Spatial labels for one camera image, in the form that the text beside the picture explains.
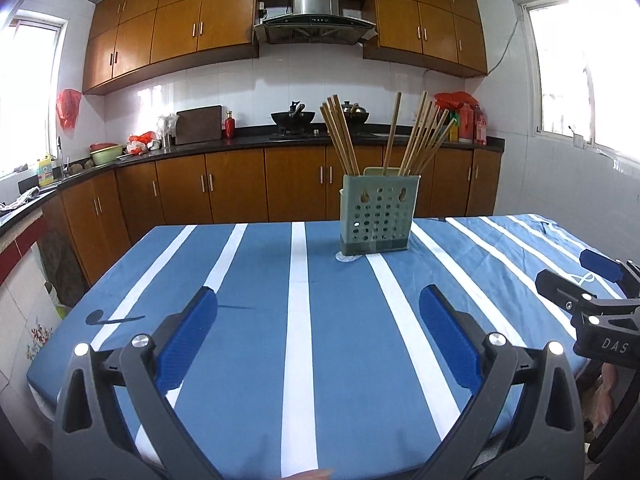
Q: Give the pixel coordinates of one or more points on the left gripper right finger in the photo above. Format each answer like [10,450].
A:
[523,419]

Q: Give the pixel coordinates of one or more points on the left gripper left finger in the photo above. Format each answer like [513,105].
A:
[91,439]

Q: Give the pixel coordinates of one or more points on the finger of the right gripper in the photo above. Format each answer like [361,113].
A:
[626,275]
[564,293]

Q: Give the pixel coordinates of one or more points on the person's right hand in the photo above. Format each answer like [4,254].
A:
[605,401]

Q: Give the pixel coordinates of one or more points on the red oil bottle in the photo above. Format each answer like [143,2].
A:
[466,123]
[480,126]

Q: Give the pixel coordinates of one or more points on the green perforated utensil holder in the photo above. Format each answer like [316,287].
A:
[377,211]

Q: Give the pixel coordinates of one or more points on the lower wooden cabinets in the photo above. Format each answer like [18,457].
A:
[101,217]

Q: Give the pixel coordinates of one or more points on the wooden cabinets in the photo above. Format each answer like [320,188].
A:
[134,40]
[101,217]

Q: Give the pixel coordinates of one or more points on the red bag on right counter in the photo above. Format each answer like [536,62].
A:
[455,100]

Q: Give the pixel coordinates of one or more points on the right window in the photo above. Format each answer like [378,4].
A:
[586,56]

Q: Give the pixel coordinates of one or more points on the window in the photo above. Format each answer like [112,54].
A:
[586,56]
[31,48]

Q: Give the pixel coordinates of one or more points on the blue white striped tablecloth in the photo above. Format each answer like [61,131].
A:
[316,360]

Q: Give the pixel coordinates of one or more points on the black countertop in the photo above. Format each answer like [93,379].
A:
[250,137]

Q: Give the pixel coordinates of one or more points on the yellow detergent bottle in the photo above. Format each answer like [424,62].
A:
[45,172]

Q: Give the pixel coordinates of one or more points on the black wok with lid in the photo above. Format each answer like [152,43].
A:
[355,115]

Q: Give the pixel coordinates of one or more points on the green plastic basin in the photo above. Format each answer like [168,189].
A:
[103,153]

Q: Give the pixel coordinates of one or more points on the red white bag on counter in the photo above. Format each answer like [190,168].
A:
[137,145]

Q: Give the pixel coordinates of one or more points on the black wok left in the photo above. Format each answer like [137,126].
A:
[295,120]

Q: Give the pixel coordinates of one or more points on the dark cutting board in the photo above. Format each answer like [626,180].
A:
[199,125]

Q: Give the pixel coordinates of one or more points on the red sauce bottle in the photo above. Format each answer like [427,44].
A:
[229,125]

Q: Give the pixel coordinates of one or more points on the steel range hood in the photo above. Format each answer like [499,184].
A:
[313,22]

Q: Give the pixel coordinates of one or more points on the left window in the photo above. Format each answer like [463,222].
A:
[31,48]

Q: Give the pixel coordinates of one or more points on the upper wooden cabinets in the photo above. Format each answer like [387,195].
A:
[134,40]

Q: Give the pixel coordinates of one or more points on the red plastic bag on wall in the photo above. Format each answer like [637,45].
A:
[67,108]

